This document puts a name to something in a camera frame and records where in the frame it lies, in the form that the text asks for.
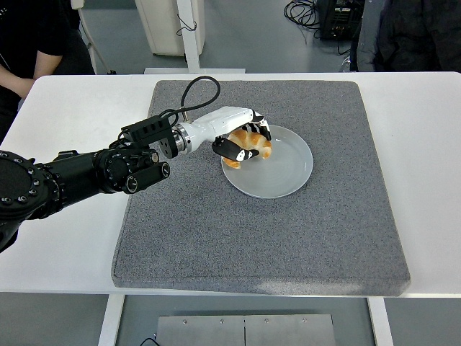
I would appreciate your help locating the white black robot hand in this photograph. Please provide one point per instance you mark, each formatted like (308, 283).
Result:
(223, 119)

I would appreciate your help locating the golden croissant bread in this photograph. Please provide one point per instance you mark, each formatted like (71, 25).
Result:
(252, 140)

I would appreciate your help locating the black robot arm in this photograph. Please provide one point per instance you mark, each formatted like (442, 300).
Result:
(72, 173)

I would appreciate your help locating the grey round plate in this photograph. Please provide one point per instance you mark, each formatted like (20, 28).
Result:
(281, 169)

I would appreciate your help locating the grey metal plate with screws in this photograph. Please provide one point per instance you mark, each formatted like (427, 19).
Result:
(216, 331)

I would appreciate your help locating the white table leg with foot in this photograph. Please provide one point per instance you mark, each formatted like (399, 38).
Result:
(191, 43)

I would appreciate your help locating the white cabinet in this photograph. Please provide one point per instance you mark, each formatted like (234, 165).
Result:
(162, 29)

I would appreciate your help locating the grey speckled mat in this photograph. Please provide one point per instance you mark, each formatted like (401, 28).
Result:
(252, 234)

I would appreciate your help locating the black equipment box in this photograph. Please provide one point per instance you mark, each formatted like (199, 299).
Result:
(338, 21)

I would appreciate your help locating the white tubular stand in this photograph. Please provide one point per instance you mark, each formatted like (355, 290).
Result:
(76, 3)

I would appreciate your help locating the person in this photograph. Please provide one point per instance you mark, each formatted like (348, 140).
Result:
(29, 29)
(414, 36)

